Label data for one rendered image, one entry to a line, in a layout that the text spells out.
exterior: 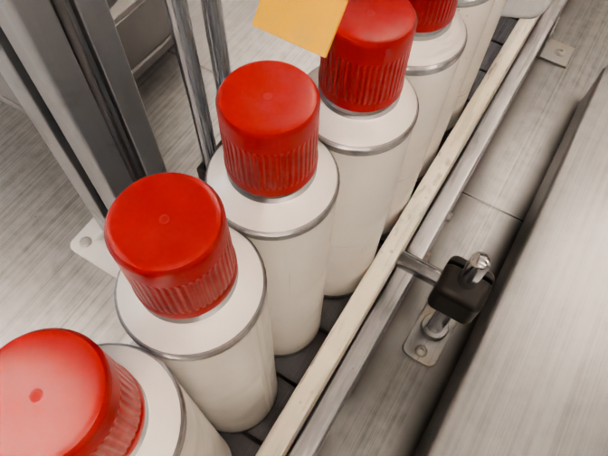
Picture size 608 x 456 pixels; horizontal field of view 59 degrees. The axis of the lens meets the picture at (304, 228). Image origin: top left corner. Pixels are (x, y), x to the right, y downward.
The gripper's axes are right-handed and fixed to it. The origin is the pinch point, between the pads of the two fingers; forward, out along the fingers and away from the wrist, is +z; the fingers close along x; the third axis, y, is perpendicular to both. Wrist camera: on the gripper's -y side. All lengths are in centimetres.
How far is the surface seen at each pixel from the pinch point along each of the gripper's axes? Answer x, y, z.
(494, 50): 7.7, 2.7, 1.9
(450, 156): -7.5, 4.4, 6.6
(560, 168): -0.2, 11.7, 6.5
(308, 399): -23.8, 4.4, 16.0
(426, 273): -14.7, 6.7, 11.3
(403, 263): -14.7, 5.2, 11.4
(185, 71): -22.5, -7.4, 2.7
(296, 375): -20.8, 2.8, 18.3
